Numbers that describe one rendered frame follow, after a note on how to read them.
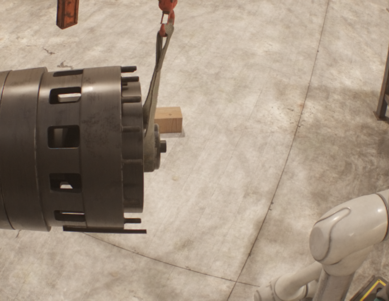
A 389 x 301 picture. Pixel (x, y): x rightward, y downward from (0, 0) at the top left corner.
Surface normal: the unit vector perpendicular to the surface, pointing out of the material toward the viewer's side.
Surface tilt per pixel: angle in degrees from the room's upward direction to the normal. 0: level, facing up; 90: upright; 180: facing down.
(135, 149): 52
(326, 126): 0
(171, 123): 90
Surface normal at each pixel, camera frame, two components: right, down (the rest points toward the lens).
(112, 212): 0.11, 0.71
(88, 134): 0.12, -0.15
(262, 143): 0.07, -0.77
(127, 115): 0.11, -0.43
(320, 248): -0.96, 0.02
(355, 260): 0.28, 0.57
